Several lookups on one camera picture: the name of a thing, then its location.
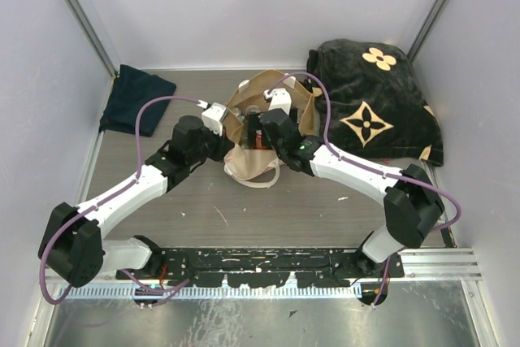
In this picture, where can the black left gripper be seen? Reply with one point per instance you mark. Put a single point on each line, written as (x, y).
(223, 145)

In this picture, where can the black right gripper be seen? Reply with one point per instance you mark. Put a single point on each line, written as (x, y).
(255, 123)

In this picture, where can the tan burlap canvas bag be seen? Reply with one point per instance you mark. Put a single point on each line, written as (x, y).
(261, 168)

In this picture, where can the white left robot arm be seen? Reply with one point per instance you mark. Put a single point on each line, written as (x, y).
(75, 246)

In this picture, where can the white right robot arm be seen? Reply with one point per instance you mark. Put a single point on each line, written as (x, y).
(411, 208)

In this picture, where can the red coke can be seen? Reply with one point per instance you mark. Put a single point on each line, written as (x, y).
(258, 140)
(252, 110)

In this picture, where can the green cap glass bottle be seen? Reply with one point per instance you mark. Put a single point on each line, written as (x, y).
(238, 113)

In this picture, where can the dark navy folded cloth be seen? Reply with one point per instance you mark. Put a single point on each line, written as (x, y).
(132, 89)

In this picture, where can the black floral plush blanket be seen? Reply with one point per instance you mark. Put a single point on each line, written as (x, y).
(370, 103)

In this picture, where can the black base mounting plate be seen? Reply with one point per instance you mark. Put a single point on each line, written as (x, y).
(265, 267)

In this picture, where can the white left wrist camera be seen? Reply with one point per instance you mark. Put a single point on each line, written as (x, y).
(212, 116)

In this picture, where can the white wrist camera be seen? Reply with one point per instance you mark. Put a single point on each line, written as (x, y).
(212, 116)
(278, 98)

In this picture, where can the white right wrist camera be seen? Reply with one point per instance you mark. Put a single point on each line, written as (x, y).
(278, 98)

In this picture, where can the aluminium frame rail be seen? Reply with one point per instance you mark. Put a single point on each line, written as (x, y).
(93, 29)

